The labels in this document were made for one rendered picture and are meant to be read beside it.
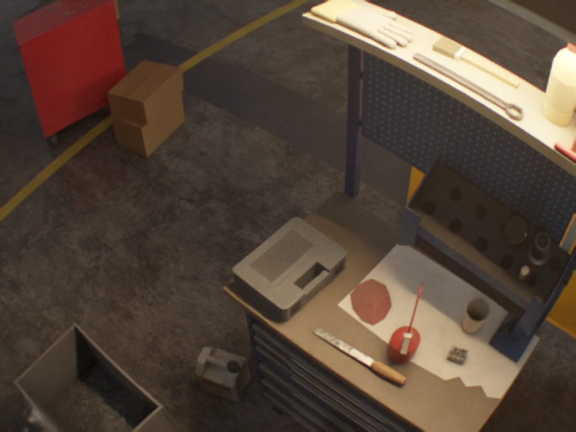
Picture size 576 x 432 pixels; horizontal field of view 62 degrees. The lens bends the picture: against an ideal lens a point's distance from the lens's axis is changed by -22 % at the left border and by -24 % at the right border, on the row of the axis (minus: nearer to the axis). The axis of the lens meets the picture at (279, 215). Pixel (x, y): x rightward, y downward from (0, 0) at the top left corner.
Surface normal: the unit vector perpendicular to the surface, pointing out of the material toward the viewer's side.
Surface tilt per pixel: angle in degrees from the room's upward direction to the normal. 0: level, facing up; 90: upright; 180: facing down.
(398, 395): 0
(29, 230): 0
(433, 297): 0
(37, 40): 90
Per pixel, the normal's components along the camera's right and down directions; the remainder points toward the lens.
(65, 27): 0.52, 0.63
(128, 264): -0.04, -0.65
